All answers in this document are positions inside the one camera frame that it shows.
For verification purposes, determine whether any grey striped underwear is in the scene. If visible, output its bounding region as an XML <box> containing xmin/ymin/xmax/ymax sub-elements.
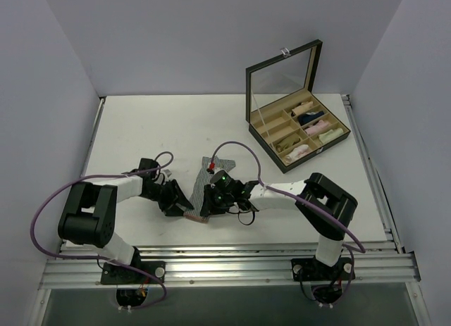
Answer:
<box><xmin>183</xmin><ymin>156</ymin><xmax>236</xmax><ymax>223</ymax></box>

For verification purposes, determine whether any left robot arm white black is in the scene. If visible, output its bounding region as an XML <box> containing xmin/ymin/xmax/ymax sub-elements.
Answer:
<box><xmin>57</xmin><ymin>158</ymin><xmax>194</xmax><ymax>283</ymax></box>

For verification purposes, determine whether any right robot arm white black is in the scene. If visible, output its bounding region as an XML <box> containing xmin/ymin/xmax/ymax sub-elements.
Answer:
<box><xmin>200</xmin><ymin>170</ymin><xmax>358</xmax><ymax>279</ymax></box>

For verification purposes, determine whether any tan rolled underwear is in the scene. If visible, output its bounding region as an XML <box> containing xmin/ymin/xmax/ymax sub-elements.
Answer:
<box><xmin>275</xmin><ymin>133</ymin><xmax>301</xmax><ymax>153</ymax></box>

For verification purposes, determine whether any light pink rolled underwear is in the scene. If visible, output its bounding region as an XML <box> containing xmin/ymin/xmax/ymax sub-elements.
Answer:
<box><xmin>283</xmin><ymin>144</ymin><xmax>311</xmax><ymax>164</ymax></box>

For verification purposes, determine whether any navy rolled underwear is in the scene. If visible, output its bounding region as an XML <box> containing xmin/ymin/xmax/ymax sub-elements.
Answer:
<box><xmin>297</xmin><ymin>111</ymin><xmax>325</xmax><ymax>126</ymax></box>

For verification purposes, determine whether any pale green rolled underwear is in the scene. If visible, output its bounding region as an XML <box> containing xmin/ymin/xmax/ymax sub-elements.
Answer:
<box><xmin>318</xmin><ymin>128</ymin><xmax>343</xmax><ymax>144</ymax></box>

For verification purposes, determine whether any beige rolled underwear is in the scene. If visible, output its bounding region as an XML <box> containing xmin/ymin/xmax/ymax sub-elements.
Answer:
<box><xmin>290</xmin><ymin>101</ymin><xmax>314</xmax><ymax>117</ymax></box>

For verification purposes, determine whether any black compartment storage box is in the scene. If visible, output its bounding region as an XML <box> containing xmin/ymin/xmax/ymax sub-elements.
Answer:
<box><xmin>245</xmin><ymin>39</ymin><xmax>350</xmax><ymax>173</ymax></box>

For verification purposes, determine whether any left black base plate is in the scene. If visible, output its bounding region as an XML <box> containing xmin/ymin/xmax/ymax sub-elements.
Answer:
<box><xmin>100</xmin><ymin>261</ymin><xmax>166</xmax><ymax>285</ymax></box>

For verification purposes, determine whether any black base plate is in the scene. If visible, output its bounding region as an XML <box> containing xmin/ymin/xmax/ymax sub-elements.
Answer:
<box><xmin>100</xmin><ymin>261</ymin><xmax>166</xmax><ymax>285</ymax></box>
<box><xmin>290</xmin><ymin>257</ymin><xmax>355</xmax><ymax>282</ymax></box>

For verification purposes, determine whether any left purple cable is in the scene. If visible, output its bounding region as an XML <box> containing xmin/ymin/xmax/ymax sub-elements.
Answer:
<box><xmin>30</xmin><ymin>151</ymin><xmax>174</xmax><ymax>311</ymax></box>

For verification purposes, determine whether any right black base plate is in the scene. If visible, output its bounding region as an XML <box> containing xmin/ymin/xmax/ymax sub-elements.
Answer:
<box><xmin>290</xmin><ymin>257</ymin><xmax>355</xmax><ymax>282</ymax></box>

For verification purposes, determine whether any aluminium mounting rail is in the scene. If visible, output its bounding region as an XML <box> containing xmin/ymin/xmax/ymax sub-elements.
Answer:
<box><xmin>40</xmin><ymin>242</ymin><xmax>421</xmax><ymax>289</ymax></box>

